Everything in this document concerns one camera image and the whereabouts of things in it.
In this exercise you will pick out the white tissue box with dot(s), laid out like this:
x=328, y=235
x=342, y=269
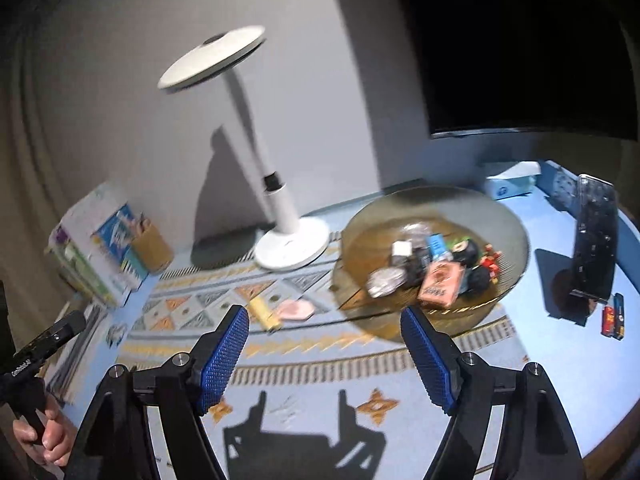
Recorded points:
x=510, y=182

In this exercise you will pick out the black monitor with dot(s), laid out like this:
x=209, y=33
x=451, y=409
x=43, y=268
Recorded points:
x=515, y=45

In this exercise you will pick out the brown pencil holder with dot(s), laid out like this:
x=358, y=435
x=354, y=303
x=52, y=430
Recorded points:
x=152, y=250

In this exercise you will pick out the person's left hand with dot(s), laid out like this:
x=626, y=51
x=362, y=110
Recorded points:
x=57, y=435

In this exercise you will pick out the silver round tin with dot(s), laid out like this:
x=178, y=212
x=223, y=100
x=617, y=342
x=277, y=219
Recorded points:
x=386, y=281

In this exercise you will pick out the red toy piece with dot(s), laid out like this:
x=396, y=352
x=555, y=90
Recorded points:
x=490, y=260

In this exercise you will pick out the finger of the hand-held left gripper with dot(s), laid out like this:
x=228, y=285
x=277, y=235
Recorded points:
x=70, y=325

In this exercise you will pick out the patterned table mat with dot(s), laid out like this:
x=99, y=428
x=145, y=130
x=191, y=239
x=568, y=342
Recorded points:
x=320, y=360

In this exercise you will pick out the blue box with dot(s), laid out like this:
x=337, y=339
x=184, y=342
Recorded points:
x=560, y=185

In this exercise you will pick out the white desk lamp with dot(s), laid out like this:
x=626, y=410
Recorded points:
x=282, y=210

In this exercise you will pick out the white cube charger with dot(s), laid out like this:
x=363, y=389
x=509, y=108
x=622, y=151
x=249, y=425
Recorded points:
x=401, y=251

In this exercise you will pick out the black smartphone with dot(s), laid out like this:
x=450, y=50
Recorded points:
x=595, y=240

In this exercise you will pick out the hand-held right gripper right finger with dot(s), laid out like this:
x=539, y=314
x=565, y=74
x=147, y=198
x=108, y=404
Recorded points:
x=430, y=360

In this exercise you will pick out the pink flat item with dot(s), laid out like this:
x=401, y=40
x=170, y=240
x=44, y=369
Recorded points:
x=297, y=310

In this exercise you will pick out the stack of books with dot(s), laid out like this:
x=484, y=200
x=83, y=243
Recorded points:
x=95, y=240

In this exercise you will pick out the stack of papers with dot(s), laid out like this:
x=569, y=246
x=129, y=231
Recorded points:
x=75, y=365

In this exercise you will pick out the yellow tube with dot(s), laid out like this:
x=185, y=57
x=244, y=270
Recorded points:
x=264, y=314

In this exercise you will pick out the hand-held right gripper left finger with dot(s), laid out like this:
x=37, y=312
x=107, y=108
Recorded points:
x=222, y=360

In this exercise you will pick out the amber glass bowl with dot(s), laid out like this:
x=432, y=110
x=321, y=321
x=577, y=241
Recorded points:
x=380, y=220

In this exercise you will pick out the black round toy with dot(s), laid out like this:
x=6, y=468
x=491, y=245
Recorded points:
x=466, y=252

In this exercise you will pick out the orange box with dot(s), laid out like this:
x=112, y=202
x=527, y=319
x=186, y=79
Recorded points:
x=440, y=285

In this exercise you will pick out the blue striped cylinder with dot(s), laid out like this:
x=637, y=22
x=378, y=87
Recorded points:
x=437, y=247

